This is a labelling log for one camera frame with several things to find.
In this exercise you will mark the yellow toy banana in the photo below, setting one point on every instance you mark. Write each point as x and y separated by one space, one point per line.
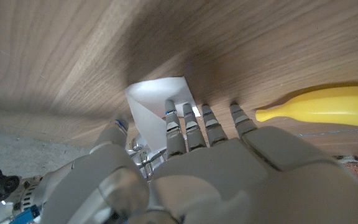
322 105

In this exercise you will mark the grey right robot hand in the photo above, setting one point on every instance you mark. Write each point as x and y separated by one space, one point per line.
141 157

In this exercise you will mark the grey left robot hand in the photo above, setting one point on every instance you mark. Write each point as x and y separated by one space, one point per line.
228 174

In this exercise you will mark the white paper shipping label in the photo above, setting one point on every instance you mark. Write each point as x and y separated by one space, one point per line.
154 93

